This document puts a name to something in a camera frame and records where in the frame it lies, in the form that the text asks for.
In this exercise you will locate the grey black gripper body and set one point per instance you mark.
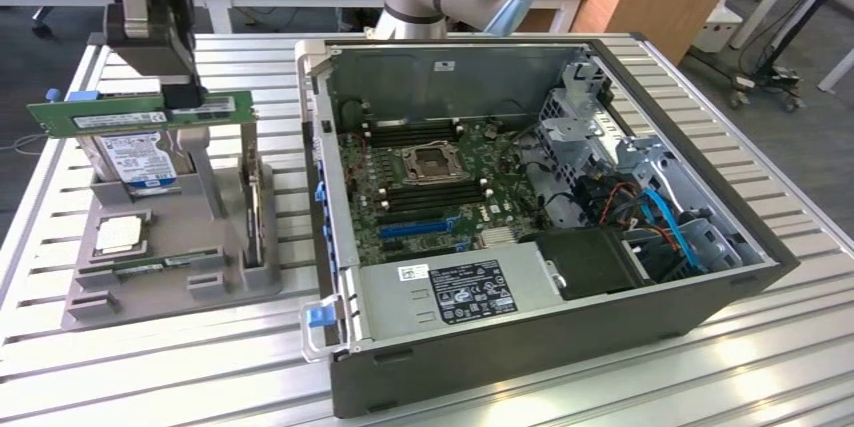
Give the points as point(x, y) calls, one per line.
point(156, 54)

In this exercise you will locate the green RAM stick white label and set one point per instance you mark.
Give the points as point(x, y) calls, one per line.
point(106, 117)

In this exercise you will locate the hard disk blue white label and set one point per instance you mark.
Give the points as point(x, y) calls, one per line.
point(136, 162)

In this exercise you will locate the black office chair base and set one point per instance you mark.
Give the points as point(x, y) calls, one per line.
point(42, 22)

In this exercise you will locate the graphics card on edge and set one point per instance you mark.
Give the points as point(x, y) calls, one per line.
point(254, 217)

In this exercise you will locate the silver CPU chip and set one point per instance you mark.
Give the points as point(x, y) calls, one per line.
point(120, 237)

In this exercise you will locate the grey plastic parts rack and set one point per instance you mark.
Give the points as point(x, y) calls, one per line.
point(200, 247)

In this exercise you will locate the green motherboard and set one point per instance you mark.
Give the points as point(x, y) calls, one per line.
point(373, 172)

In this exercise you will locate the black expansion slot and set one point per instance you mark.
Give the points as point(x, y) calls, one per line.
point(407, 219)

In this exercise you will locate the blue expansion slot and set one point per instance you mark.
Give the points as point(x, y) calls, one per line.
point(413, 229)

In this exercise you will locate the blue case latch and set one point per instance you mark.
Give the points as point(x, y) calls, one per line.
point(317, 316)

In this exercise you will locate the grey power supply unit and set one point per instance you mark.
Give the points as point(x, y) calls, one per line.
point(400, 307)

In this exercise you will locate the silver chipset heat sink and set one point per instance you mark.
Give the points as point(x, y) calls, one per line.
point(497, 237)

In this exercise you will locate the metal disk bay cage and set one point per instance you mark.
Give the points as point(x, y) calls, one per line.
point(567, 107)

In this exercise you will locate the black fan shroud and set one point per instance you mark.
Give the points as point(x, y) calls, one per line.
point(587, 262)

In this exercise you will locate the black open PC case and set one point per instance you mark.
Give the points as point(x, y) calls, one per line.
point(567, 337)

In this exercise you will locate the white device red button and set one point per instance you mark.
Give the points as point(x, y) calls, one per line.
point(720, 27)

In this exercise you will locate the wheeled equipment stand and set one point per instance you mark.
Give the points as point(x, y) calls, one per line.
point(767, 82)

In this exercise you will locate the CPU socket metal frame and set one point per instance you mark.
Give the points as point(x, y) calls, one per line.
point(428, 163)

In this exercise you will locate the metal drive bay bracket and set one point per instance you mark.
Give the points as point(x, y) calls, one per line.
point(653, 162)

